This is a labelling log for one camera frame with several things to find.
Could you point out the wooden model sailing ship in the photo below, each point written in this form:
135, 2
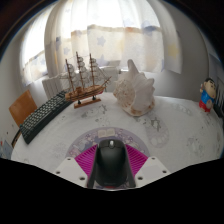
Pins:
83, 93

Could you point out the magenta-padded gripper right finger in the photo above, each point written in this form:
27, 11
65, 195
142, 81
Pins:
136, 161

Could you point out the wooden chair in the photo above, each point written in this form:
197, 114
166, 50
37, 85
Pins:
22, 106

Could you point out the white radiator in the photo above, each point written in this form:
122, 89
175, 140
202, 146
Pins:
51, 86

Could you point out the round printed purple mouse pad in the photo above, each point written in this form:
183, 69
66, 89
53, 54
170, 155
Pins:
86, 140

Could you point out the cartoon boy figurine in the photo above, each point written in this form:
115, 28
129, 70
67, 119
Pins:
207, 95

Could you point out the sheer star-print curtain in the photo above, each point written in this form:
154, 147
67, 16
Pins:
116, 40

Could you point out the black keyboard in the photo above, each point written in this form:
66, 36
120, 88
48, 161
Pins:
43, 116

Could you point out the large white conch shell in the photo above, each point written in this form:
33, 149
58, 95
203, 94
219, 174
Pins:
135, 91

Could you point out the black computer mouse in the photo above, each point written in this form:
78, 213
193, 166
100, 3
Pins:
111, 163

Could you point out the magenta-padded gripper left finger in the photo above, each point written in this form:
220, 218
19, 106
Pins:
85, 161

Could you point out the white printed tablecloth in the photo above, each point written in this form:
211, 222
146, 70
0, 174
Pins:
180, 133

